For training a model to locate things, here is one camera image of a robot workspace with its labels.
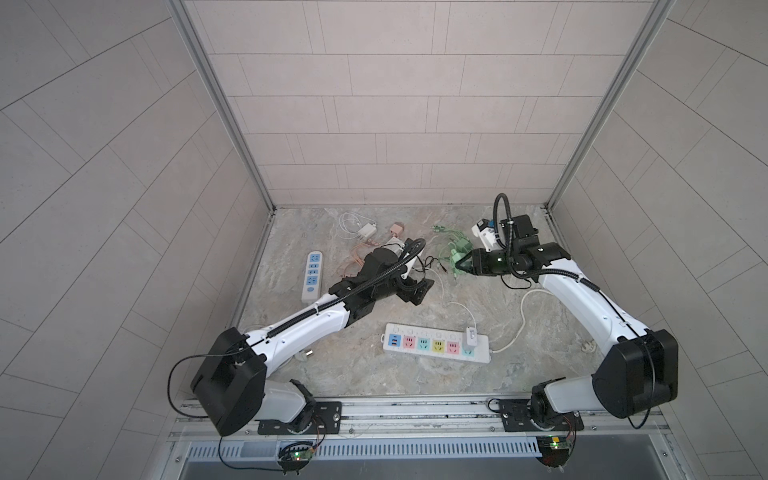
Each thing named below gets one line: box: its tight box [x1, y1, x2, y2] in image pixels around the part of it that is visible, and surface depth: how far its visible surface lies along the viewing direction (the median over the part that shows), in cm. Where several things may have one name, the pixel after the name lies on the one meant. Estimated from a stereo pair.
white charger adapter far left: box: [358, 223, 377, 237], surface depth 110 cm
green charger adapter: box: [455, 247, 481, 276], surface depth 75 cm
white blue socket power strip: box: [301, 251, 323, 303], surface depth 98 cm
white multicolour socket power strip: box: [380, 323, 492, 363], surface depth 82 cm
